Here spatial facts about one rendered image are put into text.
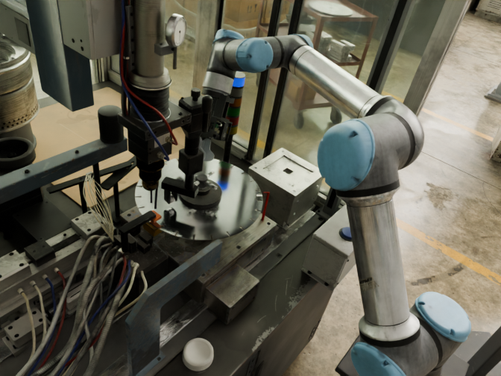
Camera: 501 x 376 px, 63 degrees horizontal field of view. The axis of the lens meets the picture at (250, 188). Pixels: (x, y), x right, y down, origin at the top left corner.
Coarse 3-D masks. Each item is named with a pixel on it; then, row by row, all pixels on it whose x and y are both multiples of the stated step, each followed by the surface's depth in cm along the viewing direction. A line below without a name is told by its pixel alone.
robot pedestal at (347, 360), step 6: (354, 342) 103; (348, 354) 100; (342, 360) 98; (348, 360) 99; (450, 360) 103; (456, 360) 103; (462, 360) 103; (342, 366) 97; (348, 366) 97; (444, 366) 101; (450, 366) 101; (456, 366) 102; (462, 366) 102; (468, 366) 102; (342, 372) 96; (348, 372) 96; (354, 372) 96; (444, 372) 100; (450, 372) 100; (456, 372) 100; (462, 372) 101
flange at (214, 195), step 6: (210, 180) 110; (216, 186) 109; (198, 192) 104; (204, 192) 104; (210, 192) 106; (216, 192) 107; (186, 198) 103; (192, 198) 103; (198, 198) 104; (204, 198) 104; (210, 198) 104; (216, 198) 105; (192, 204) 102; (198, 204) 102; (204, 204) 102; (210, 204) 103
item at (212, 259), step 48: (144, 0) 63; (144, 48) 68; (144, 96) 72; (144, 144) 78; (144, 240) 97; (240, 240) 110; (288, 240) 126; (192, 288) 102; (240, 288) 101; (0, 336) 90; (144, 336) 82; (192, 336) 97
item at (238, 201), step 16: (176, 160) 117; (176, 176) 111; (224, 176) 114; (240, 176) 115; (144, 192) 104; (160, 192) 105; (224, 192) 109; (240, 192) 110; (256, 192) 111; (144, 208) 100; (160, 208) 100; (176, 208) 101; (192, 208) 102; (208, 208) 103; (224, 208) 104; (240, 208) 105; (256, 208) 106; (160, 224) 96; (176, 224) 97; (192, 224) 98; (208, 224) 99; (224, 224) 100; (240, 224) 100
